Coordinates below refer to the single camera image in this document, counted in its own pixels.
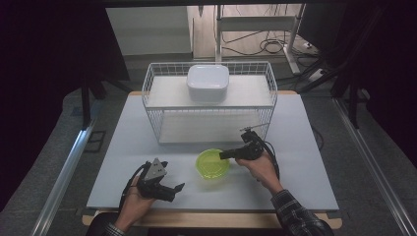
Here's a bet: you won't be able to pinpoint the white square lidded container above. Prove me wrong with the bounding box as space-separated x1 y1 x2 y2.
186 64 230 103

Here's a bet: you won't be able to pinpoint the white power strip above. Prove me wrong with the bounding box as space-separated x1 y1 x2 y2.
307 68 329 83

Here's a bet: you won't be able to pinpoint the person's right hand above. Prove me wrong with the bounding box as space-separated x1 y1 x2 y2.
235 152 285 195

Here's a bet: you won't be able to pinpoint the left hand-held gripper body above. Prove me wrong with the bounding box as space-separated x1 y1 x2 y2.
136 157 177 203

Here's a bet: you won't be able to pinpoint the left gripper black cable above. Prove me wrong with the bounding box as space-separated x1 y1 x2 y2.
118 164 147 210

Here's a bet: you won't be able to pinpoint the white wire rack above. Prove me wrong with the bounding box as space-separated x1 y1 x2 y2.
141 61 279 146

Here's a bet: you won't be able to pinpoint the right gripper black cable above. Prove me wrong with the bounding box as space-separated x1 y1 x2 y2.
254 134 281 181

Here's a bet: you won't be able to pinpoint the white metal desk frame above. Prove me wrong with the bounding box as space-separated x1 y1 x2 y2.
213 3 307 76

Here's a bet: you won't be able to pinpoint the white cabinet panel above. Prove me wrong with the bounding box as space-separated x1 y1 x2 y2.
105 6 193 57

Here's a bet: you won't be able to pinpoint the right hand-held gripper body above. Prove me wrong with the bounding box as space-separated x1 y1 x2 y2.
239 123 271 161

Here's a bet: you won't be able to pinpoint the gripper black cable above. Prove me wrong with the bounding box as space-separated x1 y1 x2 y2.
118 164 147 210
254 134 281 181

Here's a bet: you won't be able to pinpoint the person's left hand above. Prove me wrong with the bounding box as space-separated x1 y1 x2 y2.
113 184 157 233

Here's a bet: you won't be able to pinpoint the black metal stand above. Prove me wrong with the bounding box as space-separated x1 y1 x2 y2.
79 73 134 130

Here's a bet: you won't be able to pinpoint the black floor cables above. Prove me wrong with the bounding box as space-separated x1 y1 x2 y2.
221 29 320 57

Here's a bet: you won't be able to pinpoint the aluminium rail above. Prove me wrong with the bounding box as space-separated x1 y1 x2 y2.
30 119 97 236
331 97 417 236

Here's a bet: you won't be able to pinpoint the green plastic bowl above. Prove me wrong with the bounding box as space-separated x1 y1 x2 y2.
195 147 231 181

